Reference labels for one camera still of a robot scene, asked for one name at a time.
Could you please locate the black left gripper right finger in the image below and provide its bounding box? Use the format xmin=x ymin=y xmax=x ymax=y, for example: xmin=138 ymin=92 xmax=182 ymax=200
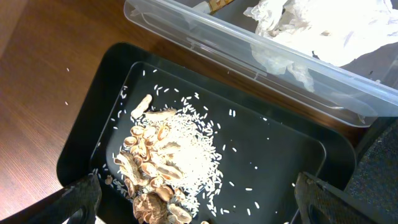
xmin=294 ymin=172 xmax=397 ymax=224

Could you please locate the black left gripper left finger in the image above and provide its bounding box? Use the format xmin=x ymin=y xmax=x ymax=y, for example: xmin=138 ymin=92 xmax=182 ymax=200
xmin=1 ymin=174 xmax=102 ymax=224

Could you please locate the food scraps and rice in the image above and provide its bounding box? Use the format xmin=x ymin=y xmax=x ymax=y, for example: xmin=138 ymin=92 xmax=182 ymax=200
xmin=104 ymin=94 xmax=223 ymax=223

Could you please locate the white napkin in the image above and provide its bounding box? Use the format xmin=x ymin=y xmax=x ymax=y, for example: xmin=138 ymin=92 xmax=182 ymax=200
xmin=243 ymin=0 xmax=397 ymax=82

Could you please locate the gold foil wrapper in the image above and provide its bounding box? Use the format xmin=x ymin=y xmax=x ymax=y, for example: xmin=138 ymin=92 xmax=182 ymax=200
xmin=193 ymin=0 xmax=234 ymax=14

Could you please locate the round black tray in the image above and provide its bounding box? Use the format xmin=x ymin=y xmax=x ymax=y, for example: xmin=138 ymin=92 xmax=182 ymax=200
xmin=345 ymin=118 xmax=397 ymax=219

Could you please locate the black rectangular tray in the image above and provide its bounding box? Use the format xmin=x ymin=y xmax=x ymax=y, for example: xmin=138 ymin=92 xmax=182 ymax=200
xmin=57 ymin=43 xmax=356 ymax=223

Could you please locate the clear plastic bin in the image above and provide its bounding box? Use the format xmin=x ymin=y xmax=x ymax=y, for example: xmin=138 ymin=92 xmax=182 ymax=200
xmin=124 ymin=0 xmax=397 ymax=127

